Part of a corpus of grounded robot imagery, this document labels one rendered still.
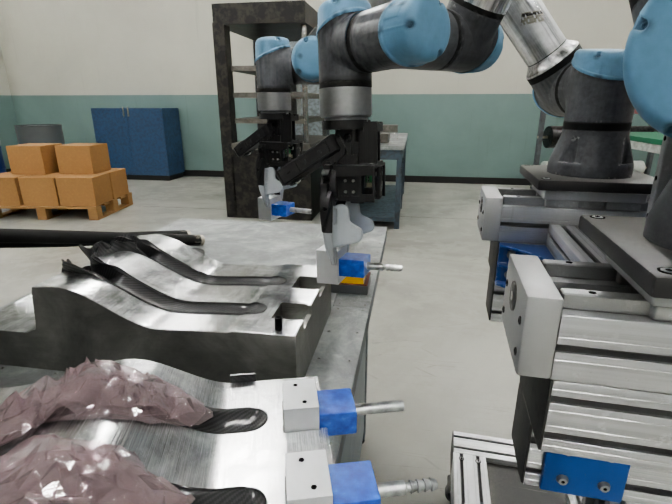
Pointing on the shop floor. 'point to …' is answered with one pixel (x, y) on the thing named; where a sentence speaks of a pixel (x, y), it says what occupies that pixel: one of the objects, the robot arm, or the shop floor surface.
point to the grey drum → (39, 133)
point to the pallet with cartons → (62, 180)
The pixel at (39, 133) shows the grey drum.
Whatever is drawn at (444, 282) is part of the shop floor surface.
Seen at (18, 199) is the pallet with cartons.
